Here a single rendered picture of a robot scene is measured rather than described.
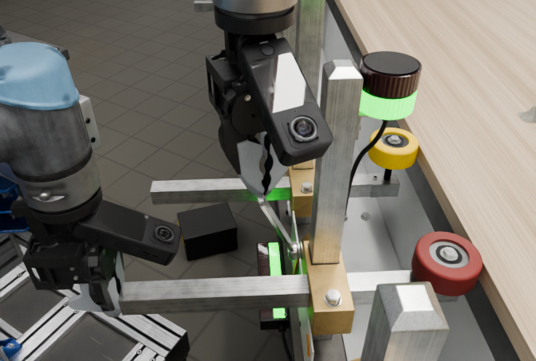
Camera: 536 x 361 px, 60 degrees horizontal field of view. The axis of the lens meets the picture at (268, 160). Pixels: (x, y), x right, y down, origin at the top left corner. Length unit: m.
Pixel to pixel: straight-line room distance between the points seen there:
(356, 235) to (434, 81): 0.36
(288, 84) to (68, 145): 0.21
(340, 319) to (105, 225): 0.30
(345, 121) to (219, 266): 1.34
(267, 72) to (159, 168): 1.87
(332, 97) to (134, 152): 1.97
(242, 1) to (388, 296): 0.25
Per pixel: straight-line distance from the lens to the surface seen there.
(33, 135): 0.45
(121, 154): 2.39
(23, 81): 0.43
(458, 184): 0.75
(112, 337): 1.41
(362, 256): 0.99
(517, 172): 0.81
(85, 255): 0.55
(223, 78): 0.44
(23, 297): 1.58
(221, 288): 0.61
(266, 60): 0.41
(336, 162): 0.51
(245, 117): 0.44
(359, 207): 1.09
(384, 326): 0.31
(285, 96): 0.39
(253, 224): 1.91
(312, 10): 0.70
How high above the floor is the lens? 1.34
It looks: 37 degrees down
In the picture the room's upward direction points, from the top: straight up
